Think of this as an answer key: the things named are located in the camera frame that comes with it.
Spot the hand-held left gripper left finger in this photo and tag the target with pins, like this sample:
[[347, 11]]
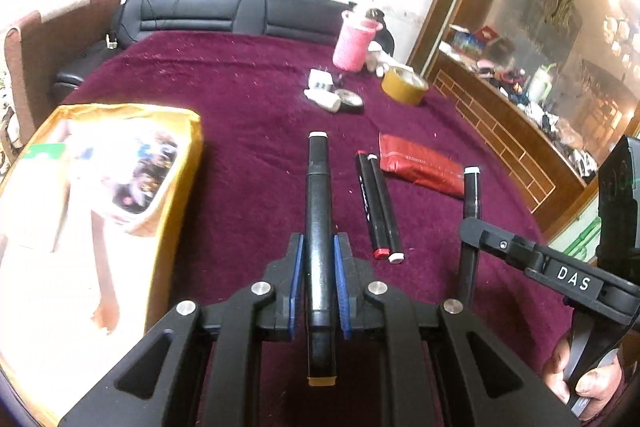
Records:
[[297, 287]]

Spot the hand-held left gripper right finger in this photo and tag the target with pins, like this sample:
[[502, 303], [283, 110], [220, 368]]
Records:
[[342, 287]]

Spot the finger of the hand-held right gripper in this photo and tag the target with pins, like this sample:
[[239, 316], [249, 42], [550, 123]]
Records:
[[500, 247]]

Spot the black marker teal end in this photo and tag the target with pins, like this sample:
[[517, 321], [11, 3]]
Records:
[[472, 192]]

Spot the black marker red end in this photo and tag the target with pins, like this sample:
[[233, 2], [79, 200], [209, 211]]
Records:
[[367, 202]]

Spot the black marker white end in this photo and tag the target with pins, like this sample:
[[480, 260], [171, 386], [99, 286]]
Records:
[[385, 207]]

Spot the yellow cardboard box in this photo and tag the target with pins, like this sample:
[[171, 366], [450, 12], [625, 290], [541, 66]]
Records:
[[175, 207]]

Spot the small round tin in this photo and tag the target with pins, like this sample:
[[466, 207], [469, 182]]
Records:
[[350, 99]]

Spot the clear cartoon print pouch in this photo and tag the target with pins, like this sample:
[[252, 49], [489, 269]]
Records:
[[140, 177]]

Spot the white charger plug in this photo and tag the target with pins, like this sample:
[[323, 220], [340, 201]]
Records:
[[320, 79]]

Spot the green white carton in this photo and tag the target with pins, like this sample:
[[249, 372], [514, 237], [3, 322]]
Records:
[[45, 151]]

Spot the person's right hand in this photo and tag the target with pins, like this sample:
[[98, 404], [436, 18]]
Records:
[[600, 387]]

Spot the red foil packet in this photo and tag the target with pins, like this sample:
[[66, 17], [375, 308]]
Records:
[[415, 164]]

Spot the white mug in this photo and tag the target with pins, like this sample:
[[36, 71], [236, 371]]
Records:
[[540, 84]]

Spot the clutter on wooden cabinet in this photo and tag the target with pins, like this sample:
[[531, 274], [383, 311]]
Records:
[[505, 77]]

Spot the maroon velvet tablecloth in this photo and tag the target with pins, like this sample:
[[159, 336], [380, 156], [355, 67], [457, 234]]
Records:
[[250, 117]]

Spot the yellow tape roll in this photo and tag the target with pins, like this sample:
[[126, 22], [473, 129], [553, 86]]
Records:
[[400, 89]]

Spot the small white bottle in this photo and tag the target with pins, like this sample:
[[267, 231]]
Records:
[[325, 101]]

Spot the white plastic item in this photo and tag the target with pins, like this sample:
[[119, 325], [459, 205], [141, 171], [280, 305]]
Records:
[[380, 59]]

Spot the pink knitted bottle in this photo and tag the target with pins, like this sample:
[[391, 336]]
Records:
[[350, 47]]

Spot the black leather sofa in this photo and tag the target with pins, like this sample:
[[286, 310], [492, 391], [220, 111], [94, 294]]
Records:
[[200, 14]]

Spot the brown armchair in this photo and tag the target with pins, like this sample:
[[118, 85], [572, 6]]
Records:
[[60, 37]]

